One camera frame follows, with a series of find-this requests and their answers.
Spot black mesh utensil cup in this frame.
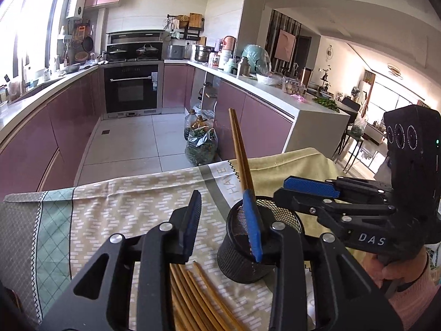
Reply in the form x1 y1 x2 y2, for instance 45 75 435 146
217 190 304 284

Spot pink sleeve forearm right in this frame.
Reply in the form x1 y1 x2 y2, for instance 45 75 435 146
389 265 440 330

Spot right hand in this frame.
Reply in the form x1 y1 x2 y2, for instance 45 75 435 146
362 247 427 288

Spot green vegetables on counter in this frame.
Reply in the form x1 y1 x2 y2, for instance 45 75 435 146
313 97 339 113

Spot patterned tablecloth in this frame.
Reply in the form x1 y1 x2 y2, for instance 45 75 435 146
0 146 380 331

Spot plastic bag of vegetables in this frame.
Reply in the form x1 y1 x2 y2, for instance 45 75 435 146
184 109 218 166

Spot pink kettle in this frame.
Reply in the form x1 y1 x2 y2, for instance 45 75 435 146
222 35 236 52

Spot steel pot on counter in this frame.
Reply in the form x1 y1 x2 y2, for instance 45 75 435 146
193 45 214 63

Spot black built-in oven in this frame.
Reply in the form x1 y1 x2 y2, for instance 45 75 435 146
103 61 164 119

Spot white water heater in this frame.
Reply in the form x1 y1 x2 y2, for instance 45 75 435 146
66 0 85 20

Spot wall spice rack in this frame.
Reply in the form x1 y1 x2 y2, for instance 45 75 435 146
165 13 205 41

